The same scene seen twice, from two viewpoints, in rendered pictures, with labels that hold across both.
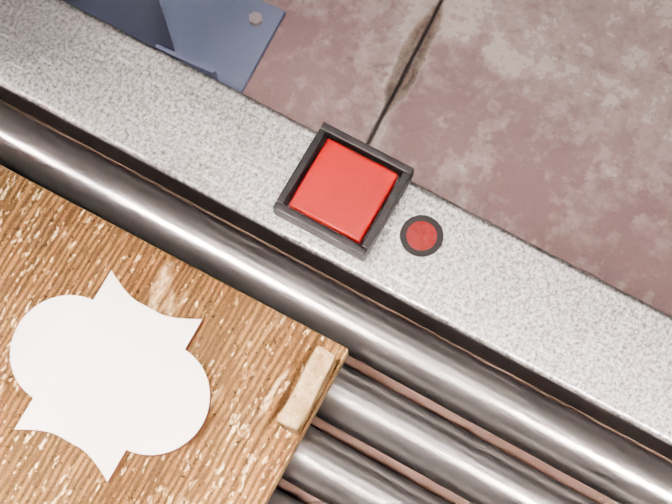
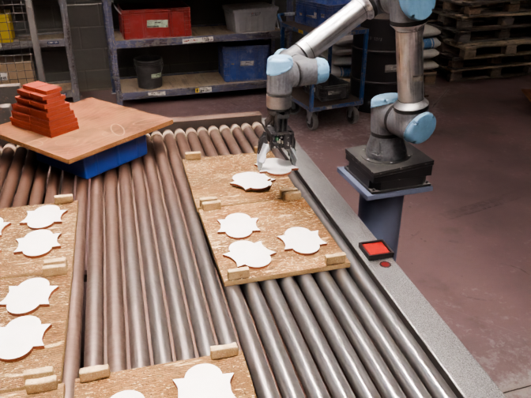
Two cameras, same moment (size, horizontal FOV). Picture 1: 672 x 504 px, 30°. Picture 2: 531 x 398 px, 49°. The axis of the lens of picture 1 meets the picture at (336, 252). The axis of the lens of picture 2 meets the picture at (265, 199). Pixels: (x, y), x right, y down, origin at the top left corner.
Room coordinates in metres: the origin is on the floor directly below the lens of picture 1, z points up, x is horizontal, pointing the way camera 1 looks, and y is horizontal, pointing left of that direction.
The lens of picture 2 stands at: (-0.93, -0.75, 1.80)
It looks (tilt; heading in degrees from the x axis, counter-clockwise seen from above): 27 degrees down; 44
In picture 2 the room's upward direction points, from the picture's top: straight up
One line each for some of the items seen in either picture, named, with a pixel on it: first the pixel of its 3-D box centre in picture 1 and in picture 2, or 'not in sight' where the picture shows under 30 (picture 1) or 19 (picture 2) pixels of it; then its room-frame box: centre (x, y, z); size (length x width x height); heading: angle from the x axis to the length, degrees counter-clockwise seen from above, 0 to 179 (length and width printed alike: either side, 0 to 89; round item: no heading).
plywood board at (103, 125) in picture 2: not in sight; (81, 125); (0.11, 1.24, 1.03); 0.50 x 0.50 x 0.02; 8
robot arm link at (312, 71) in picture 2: not in sight; (306, 70); (0.40, 0.35, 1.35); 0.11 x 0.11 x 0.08; 70
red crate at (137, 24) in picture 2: not in sight; (154, 20); (2.54, 4.12, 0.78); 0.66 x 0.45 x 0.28; 151
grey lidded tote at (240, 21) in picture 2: not in sight; (250, 17); (3.39, 3.62, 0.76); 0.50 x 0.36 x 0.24; 157
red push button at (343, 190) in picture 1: (343, 191); (375, 249); (0.30, -0.01, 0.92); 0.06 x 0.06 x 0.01; 58
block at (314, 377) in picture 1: (307, 390); (335, 258); (0.15, 0.02, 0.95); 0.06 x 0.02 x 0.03; 149
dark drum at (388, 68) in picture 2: not in sight; (381, 61); (3.89, 2.33, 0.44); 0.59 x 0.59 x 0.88
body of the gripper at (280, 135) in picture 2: not in sight; (279, 127); (0.29, 0.37, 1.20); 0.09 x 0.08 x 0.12; 57
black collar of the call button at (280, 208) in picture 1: (343, 191); (375, 249); (0.30, -0.01, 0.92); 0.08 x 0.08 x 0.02; 58
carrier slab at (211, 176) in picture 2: not in sight; (237, 178); (0.35, 0.62, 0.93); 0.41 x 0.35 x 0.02; 58
